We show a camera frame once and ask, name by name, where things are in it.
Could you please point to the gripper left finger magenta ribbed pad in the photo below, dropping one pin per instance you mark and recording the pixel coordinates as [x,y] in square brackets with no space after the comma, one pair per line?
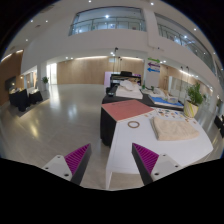
[72,166]

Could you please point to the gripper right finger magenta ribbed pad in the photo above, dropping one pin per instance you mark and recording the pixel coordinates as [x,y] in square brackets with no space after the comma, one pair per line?
[153,166]

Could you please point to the beige folded towel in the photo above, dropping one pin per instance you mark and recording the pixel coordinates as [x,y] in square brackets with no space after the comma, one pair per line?
[172,130]

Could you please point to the white table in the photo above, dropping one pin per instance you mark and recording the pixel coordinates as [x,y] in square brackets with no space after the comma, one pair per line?
[139,130]

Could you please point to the black-draped table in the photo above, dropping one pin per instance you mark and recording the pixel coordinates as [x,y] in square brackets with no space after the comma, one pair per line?
[107,128]

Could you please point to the pink rectangular mat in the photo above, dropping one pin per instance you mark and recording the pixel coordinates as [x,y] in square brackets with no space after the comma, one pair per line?
[123,110]

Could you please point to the blue mat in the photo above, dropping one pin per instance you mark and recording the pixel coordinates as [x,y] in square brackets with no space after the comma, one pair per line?
[160,101]

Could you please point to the potted green plant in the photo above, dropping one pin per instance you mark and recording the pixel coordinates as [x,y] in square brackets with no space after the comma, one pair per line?
[193,101]

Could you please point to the white cloth pile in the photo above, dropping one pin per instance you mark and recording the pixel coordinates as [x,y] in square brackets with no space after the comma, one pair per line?
[129,89]

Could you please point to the black-draped tables at left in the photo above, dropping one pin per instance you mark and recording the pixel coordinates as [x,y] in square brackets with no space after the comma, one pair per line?
[22,100]

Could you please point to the small potted plant far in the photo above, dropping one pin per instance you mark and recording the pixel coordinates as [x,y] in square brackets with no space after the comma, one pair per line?
[45,81]

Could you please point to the colourful direction sign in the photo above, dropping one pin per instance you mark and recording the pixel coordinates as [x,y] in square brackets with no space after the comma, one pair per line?
[153,65]

